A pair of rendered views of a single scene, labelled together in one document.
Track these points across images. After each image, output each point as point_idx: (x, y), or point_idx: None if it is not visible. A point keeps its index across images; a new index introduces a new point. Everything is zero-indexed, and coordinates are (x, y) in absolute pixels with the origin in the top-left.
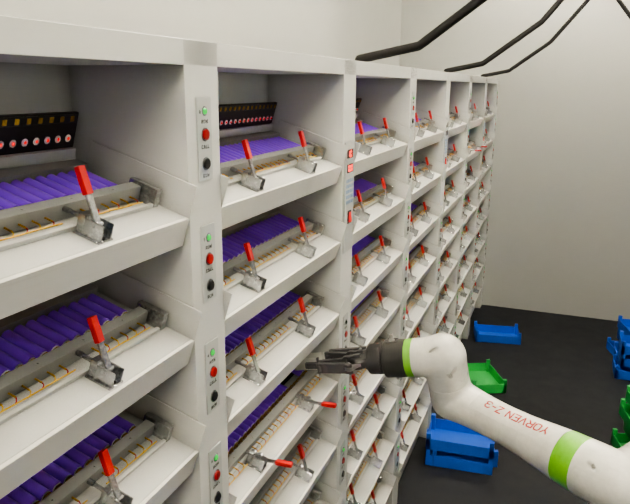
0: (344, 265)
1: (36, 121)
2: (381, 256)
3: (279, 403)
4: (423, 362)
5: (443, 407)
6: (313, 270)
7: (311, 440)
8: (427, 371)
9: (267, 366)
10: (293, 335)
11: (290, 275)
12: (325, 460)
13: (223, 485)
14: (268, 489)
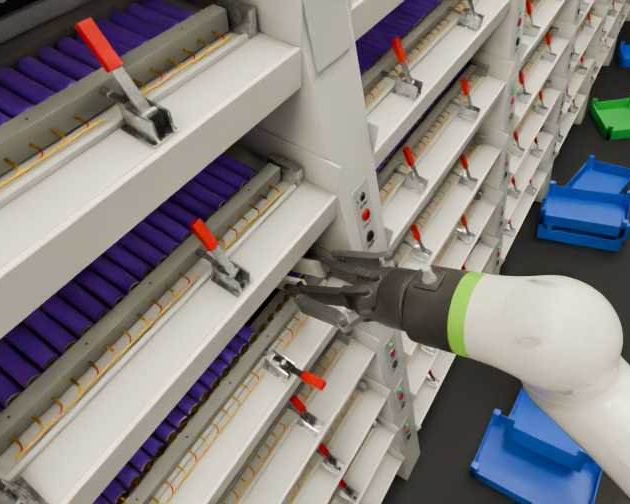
0: (332, 96)
1: None
2: (466, 18)
3: (222, 385)
4: (496, 358)
5: (543, 407)
6: (195, 164)
7: (337, 346)
8: (506, 372)
9: (84, 439)
10: (202, 296)
11: (15, 263)
12: (351, 385)
13: None
14: (245, 467)
